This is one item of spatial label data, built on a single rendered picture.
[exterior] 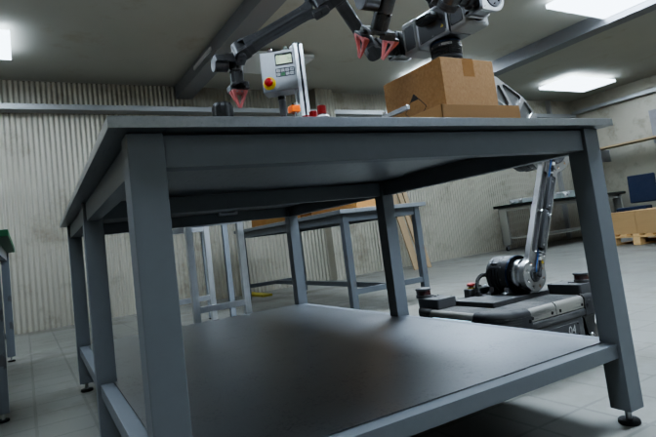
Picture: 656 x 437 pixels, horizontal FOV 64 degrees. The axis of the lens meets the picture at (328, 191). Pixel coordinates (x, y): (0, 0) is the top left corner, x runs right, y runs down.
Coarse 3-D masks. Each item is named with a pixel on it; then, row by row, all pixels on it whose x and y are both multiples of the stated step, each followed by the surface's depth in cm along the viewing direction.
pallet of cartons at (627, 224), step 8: (648, 208) 733; (616, 216) 703; (624, 216) 693; (632, 216) 684; (640, 216) 672; (648, 216) 662; (616, 224) 704; (624, 224) 694; (632, 224) 684; (640, 224) 673; (648, 224) 663; (616, 232) 705; (624, 232) 695; (632, 232) 685; (640, 232) 674; (648, 232) 664; (616, 240) 704; (640, 240) 672
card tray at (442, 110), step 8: (440, 104) 120; (448, 104) 121; (456, 104) 122; (464, 104) 123; (472, 104) 125; (480, 104) 126; (424, 112) 125; (432, 112) 123; (440, 112) 120; (448, 112) 121; (456, 112) 122; (464, 112) 123; (472, 112) 125; (480, 112) 126; (488, 112) 127; (496, 112) 128; (504, 112) 130; (512, 112) 131
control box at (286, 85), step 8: (264, 56) 240; (272, 56) 240; (264, 64) 240; (272, 64) 239; (288, 64) 238; (264, 72) 239; (272, 72) 239; (296, 72) 238; (264, 80) 239; (272, 80) 239; (280, 80) 238; (288, 80) 238; (296, 80) 238; (264, 88) 239; (272, 88) 238; (280, 88) 238; (288, 88) 238; (296, 88) 238; (272, 96) 245
